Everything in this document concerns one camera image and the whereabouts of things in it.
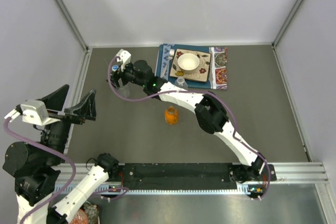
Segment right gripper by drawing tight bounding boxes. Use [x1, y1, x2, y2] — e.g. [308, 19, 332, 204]
[107, 61, 146, 91]

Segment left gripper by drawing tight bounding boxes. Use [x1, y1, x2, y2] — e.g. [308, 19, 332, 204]
[39, 83, 98, 164]

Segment blue white bottle cap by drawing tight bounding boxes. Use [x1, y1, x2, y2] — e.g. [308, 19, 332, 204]
[111, 65, 119, 71]

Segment orange juice bottle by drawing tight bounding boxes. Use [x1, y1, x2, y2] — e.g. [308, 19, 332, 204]
[164, 106, 179, 125]

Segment clear plastic bottle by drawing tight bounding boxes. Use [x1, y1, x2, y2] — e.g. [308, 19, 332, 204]
[118, 85, 130, 98]
[174, 76, 188, 90]

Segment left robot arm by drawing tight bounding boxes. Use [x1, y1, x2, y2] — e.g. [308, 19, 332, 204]
[3, 84, 119, 223]

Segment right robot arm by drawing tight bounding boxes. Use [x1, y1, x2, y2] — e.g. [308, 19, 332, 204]
[107, 57, 271, 180]

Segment silver fork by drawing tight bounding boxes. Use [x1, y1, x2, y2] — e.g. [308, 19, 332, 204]
[160, 49, 175, 78]

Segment cream bowl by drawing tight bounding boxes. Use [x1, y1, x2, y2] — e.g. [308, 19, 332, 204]
[177, 53, 200, 73]

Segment square floral plate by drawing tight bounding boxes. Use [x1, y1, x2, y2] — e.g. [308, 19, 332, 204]
[169, 49, 212, 82]

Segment blue patterned placemat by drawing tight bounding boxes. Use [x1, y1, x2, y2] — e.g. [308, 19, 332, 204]
[154, 44, 228, 90]

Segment stacked patterned bowls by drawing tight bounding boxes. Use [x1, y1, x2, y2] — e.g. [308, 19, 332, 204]
[71, 201, 100, 224]

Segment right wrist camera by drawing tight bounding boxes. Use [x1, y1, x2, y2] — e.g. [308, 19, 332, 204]
[116, 49, 131, 64]

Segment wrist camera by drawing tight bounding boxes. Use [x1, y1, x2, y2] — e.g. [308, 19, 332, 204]
[116, 49, 131, 64]
[4, 100, 60, 126]

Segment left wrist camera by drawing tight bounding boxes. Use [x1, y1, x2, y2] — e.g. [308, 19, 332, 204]
[4, 100, 60, 126]

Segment grey cable duct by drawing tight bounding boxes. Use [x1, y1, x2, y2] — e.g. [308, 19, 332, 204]
[54, 184, 265, 195]

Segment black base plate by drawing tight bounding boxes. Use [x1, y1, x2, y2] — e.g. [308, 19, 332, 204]
[108, 163, 277, 189]

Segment aluminium frame rail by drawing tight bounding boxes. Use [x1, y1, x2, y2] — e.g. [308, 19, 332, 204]
[52, 162, 329, 184]

